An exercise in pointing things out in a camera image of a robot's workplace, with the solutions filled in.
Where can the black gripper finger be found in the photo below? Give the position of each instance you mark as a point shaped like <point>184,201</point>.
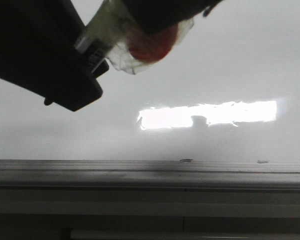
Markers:
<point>37,52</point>
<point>152,16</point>

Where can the red round magnet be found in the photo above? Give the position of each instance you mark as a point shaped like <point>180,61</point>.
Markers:
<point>154,47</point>

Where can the white black whiteboard marker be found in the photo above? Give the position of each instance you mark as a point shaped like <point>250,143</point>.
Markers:
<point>107,27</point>

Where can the white whiteboard surface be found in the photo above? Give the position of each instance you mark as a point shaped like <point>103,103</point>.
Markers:
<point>230,91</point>

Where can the grey aluminium whiteboard frame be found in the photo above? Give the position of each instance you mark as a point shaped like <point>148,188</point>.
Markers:
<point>162,174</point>

